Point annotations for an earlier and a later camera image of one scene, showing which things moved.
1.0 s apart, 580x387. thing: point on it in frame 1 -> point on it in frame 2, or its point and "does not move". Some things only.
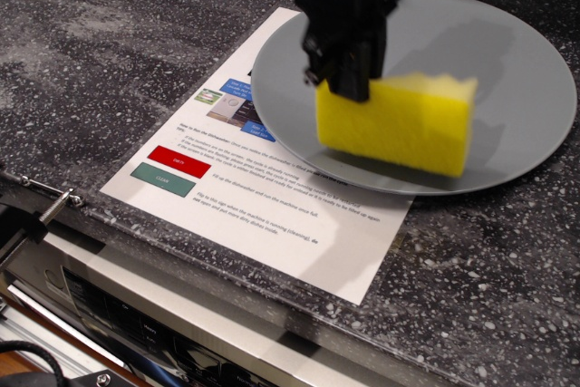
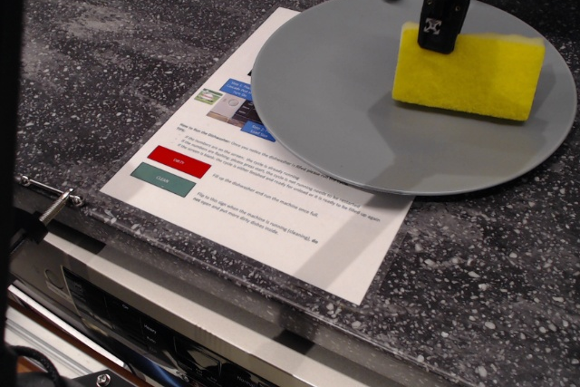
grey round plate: x=526 y=92 does not move
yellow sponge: x=411 y=121 -> x=487 y=74
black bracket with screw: x=103 y=378 does not move
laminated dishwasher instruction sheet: x=217 y=170 does not move
